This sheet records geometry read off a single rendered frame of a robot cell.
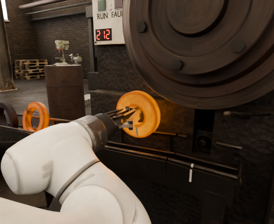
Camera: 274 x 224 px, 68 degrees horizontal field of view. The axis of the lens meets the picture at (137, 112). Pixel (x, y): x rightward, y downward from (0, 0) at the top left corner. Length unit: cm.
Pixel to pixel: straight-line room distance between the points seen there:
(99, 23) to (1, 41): 660
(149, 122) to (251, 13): 39
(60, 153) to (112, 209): 13
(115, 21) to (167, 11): 38
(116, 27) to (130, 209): 64
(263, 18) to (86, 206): 42
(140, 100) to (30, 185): 39
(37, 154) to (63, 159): 4
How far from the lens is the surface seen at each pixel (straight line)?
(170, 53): 47
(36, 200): 71
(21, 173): 38
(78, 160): 38
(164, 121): 71
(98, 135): 46
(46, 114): 111
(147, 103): 63
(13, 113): 130
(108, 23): 85
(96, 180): 36
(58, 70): 325
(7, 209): 23
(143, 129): 66
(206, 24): 45
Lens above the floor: 101
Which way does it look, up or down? 15 degrees down
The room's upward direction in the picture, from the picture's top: straight up
